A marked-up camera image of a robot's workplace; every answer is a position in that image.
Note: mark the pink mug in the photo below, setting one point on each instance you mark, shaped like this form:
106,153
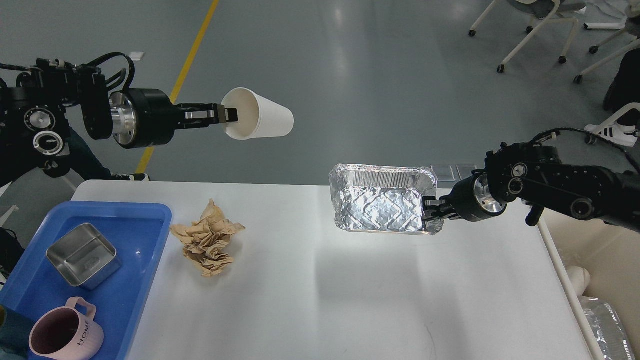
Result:
68,332

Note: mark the beige plastic bin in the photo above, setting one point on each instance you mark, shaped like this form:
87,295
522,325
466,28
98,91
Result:
611,255

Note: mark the aluminium foil tray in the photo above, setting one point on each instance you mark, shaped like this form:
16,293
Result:
383,199

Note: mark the white office chair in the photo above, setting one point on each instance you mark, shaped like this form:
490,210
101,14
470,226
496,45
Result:
541,14

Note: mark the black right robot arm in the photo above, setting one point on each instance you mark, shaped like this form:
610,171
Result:
533,172

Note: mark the blue plastic tray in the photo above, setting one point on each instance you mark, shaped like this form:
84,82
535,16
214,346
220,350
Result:
138,231

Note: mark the steel rectangular container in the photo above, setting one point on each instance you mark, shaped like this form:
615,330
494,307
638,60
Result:
84,257

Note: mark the white paper cup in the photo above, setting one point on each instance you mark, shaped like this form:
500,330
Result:
258,117

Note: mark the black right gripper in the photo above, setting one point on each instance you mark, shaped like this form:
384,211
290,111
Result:
469,200

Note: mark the white chair near sneaker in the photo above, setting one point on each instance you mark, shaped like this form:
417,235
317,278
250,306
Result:
612,130

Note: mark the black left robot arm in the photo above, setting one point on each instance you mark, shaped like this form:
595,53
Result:
35,129

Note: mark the floor socket plate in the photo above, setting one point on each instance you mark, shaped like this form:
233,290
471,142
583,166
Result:
465,170
444,173

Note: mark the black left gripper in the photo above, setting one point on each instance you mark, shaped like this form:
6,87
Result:
145,118

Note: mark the brown paper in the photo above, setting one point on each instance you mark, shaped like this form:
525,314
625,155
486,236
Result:
204,241

